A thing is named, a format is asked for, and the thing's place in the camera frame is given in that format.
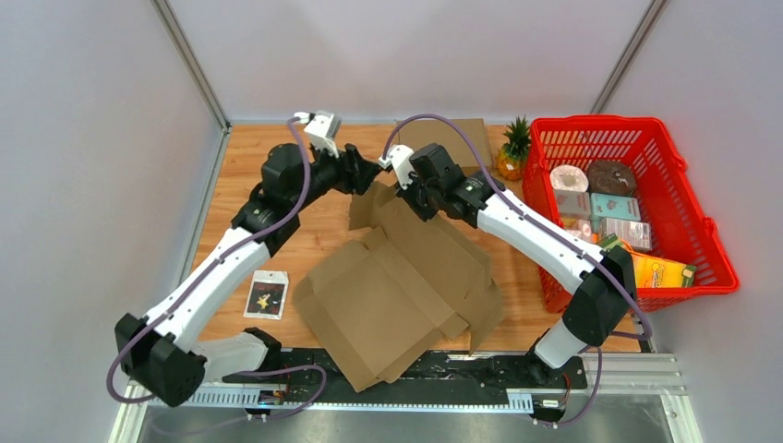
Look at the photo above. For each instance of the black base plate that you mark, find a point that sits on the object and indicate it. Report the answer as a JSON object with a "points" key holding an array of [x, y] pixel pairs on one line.
{"points": [[304, 373]]}

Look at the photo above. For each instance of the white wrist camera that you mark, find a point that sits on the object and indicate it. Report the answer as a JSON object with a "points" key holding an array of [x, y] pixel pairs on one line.
{"points": [[397, 159], [322, 128]]}

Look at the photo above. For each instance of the red plastic basket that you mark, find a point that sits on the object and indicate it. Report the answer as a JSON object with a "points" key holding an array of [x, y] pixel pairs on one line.
{"points": [[680, 230]]}

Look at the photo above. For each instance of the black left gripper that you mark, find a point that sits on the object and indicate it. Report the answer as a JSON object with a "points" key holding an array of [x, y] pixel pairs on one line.
{"points": [[355, 173]]}

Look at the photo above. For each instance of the green striped box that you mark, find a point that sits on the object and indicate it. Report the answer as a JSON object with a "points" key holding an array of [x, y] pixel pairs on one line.
{"points": [[610, 241]]}

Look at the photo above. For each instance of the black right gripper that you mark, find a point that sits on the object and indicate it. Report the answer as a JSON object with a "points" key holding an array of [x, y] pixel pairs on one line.
{"points": [[407, 195]]}

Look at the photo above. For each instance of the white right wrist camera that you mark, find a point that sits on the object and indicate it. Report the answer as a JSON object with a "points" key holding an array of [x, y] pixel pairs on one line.
{"points": [[397, 159]]}

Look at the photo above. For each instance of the grey slotted cable duct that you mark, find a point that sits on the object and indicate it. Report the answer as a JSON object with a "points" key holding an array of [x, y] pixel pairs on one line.
{"points": [[251, 398]]}

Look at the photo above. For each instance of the brown cardboard box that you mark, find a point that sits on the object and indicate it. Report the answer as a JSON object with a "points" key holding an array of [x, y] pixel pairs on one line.
{"points": [[419, 133]]}

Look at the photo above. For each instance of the grey patterned carton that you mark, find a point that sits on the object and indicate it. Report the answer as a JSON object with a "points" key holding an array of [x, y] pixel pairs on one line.
{"points": [[637, 234]]}

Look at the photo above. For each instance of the brown chocolate donut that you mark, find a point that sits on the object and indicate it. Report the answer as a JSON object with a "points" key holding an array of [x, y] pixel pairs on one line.
{"points": [[611, 178]]}

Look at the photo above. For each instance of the black star packet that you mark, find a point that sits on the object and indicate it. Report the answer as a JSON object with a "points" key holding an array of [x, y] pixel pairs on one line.
{"points": [[267, 295]]}

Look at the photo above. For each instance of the pink grey small carton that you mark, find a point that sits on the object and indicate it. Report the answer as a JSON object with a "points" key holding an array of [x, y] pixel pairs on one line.
{"points": [[572, 204]]}

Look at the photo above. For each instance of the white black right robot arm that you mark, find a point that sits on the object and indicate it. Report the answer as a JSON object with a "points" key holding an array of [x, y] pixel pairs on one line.
{"points": [[600, 282]]}

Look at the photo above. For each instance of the teal small carton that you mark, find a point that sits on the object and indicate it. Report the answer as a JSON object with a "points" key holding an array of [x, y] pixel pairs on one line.
{"points": [[616, 207]]}

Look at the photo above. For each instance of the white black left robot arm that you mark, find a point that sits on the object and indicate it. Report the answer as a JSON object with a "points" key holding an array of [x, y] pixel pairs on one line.
{"points": [[161, 350]]}

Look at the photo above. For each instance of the small pineapple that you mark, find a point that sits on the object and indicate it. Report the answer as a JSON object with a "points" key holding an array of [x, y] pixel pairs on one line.
{"points": [[512, 155]]}

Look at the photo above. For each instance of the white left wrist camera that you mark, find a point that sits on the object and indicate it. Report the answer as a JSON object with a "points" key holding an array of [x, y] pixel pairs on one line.
{"points": [[322, 128]]}

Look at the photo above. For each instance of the yellow orange snack box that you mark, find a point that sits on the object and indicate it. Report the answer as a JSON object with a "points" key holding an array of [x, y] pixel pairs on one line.
{"points": [[657, 272]]}

